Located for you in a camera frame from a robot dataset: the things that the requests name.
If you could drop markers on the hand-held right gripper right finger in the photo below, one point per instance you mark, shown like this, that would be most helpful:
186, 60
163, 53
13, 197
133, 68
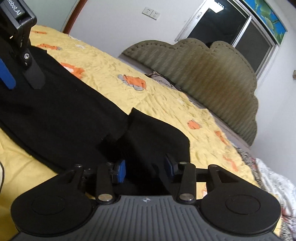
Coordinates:
168, 167

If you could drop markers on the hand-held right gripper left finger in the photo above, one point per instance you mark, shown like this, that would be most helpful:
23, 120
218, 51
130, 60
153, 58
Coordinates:
121, 171

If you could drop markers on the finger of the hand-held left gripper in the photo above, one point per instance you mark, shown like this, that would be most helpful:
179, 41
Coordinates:
33, 74
7, 74

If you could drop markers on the black pants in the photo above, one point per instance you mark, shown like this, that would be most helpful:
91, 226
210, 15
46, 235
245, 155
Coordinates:
69, 111

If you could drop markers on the frosted glass wardrobe door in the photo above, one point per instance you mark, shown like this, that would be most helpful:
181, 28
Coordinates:
55, 14

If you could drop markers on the yellow tiger print blanket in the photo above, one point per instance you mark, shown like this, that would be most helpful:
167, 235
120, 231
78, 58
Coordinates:
157, 104

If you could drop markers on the patterned pillow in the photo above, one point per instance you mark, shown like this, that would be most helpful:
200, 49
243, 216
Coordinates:
161, 80

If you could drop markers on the olive upholstered headboard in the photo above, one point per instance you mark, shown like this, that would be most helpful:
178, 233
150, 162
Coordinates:
203, 76

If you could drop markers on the white printed cloth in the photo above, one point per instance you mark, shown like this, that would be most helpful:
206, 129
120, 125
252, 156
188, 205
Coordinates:
282, 190

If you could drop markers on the green leaf print valance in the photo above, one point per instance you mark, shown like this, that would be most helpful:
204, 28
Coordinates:
268, 18

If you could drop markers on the brown wooden wardrobe frame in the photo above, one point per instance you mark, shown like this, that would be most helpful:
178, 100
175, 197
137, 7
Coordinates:
74, 18

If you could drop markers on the white wall socket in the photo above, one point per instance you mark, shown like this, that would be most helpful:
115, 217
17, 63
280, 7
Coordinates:
146, 11
155, 14

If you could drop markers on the aluminium frame window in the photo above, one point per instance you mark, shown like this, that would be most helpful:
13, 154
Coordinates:
231, 20

